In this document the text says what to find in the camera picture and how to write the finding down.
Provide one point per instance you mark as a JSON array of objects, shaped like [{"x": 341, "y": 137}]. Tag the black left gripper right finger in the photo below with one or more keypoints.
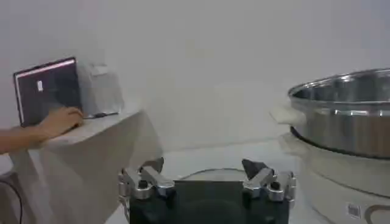
[{"x": 260, "y": 179}]

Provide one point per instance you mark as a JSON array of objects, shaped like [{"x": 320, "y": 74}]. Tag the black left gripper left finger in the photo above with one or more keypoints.
[{"x": 155, "y": 179}]

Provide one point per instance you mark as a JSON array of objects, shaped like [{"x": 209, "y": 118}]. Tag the person's hand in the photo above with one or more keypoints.
[{"x": 61, "y": 120}]

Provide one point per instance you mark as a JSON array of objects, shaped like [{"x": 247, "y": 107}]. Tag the white cloth-covered side table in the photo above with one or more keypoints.
[{"x": 85, "y": 158}]

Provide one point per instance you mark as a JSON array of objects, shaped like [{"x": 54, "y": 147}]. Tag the white steamer base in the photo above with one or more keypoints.
[{"x": 341, "y": 182}]

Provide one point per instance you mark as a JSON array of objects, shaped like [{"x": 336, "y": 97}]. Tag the steel steamer pot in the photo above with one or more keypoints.
[{"x": 344, "y": 121}]

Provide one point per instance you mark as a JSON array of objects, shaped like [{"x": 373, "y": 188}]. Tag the translucent plastic container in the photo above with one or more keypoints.
[{"x": 100, "y": 91}]

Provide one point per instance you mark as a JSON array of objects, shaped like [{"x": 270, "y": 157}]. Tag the black open laptop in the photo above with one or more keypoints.
[{"x": 48, "y": 88}]

